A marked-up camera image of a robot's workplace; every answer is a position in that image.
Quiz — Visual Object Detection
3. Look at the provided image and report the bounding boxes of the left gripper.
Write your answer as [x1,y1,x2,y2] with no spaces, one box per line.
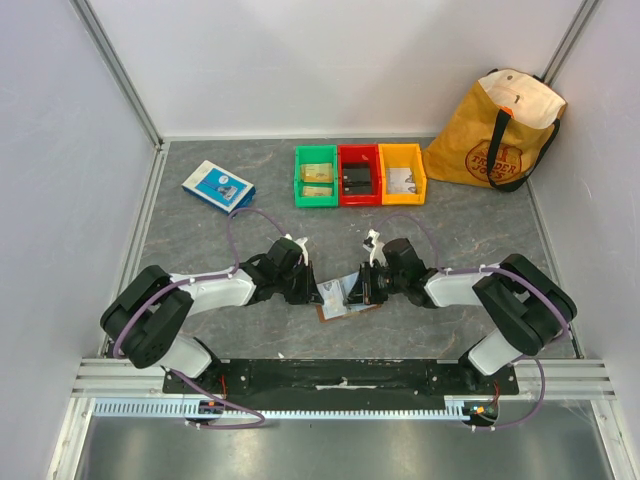
[276,260,324,305]

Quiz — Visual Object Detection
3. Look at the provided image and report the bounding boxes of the brown leather card holder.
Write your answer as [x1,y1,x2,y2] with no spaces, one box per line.
[316,272,380,323]

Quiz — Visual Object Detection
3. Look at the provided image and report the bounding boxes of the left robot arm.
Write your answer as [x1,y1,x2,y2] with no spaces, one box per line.
[100,235,324,393]

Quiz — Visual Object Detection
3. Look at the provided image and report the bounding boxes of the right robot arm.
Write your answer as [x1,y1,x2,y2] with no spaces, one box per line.
[346,230,577,394]

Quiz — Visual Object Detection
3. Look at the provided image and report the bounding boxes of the gold card lower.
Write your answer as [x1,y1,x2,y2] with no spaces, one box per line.
[302,185,333,197]

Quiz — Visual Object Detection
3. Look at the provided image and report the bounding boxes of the gold card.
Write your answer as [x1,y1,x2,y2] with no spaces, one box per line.
[300,163,334,183]
[302,185,333,197]

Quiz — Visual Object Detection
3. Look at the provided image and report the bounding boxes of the black cards in red bin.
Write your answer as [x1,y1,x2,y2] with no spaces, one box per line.
[341,163,373,195]

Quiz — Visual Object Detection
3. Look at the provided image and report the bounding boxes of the silver card in yellow bin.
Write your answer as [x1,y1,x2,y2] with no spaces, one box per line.
[386,167,417,195]

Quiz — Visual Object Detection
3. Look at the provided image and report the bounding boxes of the gold card upper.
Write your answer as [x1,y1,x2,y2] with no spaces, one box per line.
[300,163,334,183]

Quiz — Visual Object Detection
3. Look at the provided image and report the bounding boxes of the red plastic bin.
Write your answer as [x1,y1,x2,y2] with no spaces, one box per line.
[337,144,382,207]

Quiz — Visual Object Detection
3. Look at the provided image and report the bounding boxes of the green plastic bin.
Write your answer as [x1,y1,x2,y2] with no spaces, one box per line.
[293,145,339,208]

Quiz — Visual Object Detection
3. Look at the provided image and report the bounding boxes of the yellow plastic bin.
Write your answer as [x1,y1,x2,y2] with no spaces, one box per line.
[378,143,428,206]

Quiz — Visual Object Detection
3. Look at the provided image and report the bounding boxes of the blue and white box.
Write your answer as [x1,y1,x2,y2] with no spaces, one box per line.
[182,160,256,215]

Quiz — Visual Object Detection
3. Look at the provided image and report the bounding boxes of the yellow Trader Joe's tote bag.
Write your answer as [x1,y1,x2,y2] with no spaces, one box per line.
[423,69,567,193]

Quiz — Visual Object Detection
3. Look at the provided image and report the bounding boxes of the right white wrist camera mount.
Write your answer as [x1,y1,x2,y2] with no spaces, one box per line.
[363,229,387,266]

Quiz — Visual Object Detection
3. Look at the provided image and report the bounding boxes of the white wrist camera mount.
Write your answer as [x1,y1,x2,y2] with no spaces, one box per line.
[363,229,387,266]
[284,233,309,266]

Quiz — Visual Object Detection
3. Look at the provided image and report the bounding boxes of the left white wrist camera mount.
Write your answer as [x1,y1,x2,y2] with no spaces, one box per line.
[284,233,309,266]

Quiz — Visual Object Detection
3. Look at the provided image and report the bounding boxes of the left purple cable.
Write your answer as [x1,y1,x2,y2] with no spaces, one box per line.
[112,207,294,431]

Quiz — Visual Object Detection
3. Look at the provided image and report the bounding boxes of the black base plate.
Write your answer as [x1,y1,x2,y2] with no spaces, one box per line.
[162,357,521,409]

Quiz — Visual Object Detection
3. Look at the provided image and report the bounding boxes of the aluminium frame rail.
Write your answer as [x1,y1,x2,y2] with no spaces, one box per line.
[72,359,616,401]

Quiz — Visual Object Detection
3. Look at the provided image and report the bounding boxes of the slotted cable duct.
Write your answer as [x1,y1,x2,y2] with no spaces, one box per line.
[93,398,475,421]

